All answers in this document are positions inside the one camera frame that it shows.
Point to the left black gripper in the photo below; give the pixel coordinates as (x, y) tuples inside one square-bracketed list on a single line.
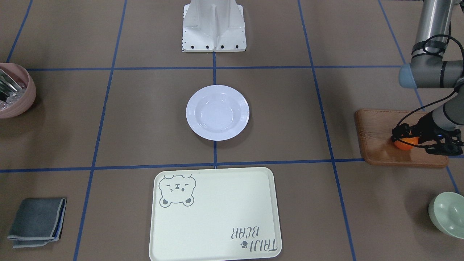
[(426, 129)]

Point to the orange fruit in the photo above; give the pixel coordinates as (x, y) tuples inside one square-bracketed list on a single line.
[(405, 144)]

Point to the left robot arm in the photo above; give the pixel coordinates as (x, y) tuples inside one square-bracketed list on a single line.
[(427, 68)]

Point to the cream bear serving tray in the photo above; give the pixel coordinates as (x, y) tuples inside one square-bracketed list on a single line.
[(215, 215)]

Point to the wooden cutting board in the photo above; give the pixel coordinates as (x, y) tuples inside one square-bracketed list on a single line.
[(374, 130)]

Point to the green bowl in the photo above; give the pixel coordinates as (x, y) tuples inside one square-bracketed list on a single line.
[(446, 212)]

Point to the white round plate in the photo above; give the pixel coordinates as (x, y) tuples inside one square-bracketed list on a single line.
[(217, 112)]

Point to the folded grey cloth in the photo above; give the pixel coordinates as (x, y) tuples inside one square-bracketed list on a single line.
[(37, 222)]

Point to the pink bowl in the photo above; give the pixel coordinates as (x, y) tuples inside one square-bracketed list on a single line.
[(25, 101)]

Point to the ice cubes pile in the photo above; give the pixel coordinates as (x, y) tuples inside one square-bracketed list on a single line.
[(12, 100)]

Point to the metal scoop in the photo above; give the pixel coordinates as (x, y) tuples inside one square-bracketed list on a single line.
[(8, 87)]

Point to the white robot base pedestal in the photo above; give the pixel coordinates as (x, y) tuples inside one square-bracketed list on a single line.
[(213, 26)]

